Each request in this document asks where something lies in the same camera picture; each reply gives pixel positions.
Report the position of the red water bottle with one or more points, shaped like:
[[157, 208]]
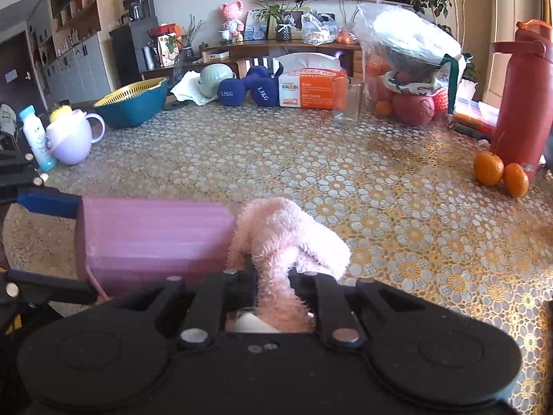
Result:
[[520, 103]]

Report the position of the colourful snack box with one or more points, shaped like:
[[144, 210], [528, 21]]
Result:
[[167, 49]]

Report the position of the green ribbon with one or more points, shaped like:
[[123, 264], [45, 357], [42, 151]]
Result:
[[453, 82]]

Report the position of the red basket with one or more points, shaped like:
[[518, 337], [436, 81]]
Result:
[[440, 100]]

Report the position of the teal basin with yellow colander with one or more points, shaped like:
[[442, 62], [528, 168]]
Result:
[[134, 106]]

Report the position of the pink bear figure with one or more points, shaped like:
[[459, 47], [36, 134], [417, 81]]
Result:
[[232, 19]]

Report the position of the yellow round toy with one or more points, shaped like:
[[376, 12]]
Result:
[[60, 112]]

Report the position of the clear drinking glass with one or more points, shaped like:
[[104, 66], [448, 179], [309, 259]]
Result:
[[346, 103]]

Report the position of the pink fluffy cloth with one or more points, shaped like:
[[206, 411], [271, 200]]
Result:
[[281, 237]]

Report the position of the plastic bag of food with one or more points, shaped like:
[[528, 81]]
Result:
[[319, 28]]

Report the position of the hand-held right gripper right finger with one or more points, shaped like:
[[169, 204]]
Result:
[[328, 302]]

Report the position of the floral lace tablecloth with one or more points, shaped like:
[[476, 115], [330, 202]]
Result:
[[302, 168]]

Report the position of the patterned bowl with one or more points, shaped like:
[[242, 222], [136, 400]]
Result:
[[414, 86]]

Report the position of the wooden low sideboard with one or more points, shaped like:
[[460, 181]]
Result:
[[259, 48]]

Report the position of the white bottle with blue cap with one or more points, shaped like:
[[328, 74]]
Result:
[[36, 138]]

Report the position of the wooden wall shelf unit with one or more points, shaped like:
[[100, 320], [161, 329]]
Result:
[[73, 4]]

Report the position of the orange and white tissue pack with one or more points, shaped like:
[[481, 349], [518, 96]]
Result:
[[306, 86]]

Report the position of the pink ribbed container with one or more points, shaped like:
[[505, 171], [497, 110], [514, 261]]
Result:
[[151, 242]]

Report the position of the stack of books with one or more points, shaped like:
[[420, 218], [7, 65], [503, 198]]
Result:
[[475, 119]]

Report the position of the clear plastic bag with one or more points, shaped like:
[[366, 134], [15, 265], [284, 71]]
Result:
[[406, 30]]

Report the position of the lilac lidded mug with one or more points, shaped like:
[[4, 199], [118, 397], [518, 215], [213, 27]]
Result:
[[69, 140]]

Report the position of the steel bowl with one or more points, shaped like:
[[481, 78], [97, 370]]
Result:
[[410, 62]]

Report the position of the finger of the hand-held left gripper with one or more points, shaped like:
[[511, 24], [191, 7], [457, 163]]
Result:
[[52, 289], [47, 203]]

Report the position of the small mandarin orange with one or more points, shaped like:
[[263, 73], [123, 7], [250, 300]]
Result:
[[516, 180]]

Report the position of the large mandarin orange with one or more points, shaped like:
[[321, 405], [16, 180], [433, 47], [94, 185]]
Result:
[[488, 168]]

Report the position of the pink round ball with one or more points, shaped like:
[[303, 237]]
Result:
[[412, 110]]

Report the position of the blue dumbbell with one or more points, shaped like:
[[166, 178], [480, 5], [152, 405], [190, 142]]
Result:
[[264, 91], [231, 93]]

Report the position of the black cabinet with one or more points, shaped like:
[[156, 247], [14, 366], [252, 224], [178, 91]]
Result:
[[129, 52]]

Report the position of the pale green round bowl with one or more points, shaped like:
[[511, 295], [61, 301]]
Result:
[[214, 80]]

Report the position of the white cloth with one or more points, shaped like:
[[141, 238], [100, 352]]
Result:
[[188, 88]]

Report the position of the potted plant in patterned pot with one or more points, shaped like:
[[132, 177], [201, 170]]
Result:
[[283, 30]]

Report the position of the photo frame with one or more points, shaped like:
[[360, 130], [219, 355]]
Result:
[[298, 21]]

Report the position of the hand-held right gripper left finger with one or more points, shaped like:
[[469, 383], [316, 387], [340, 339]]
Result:
[[216, 298]]

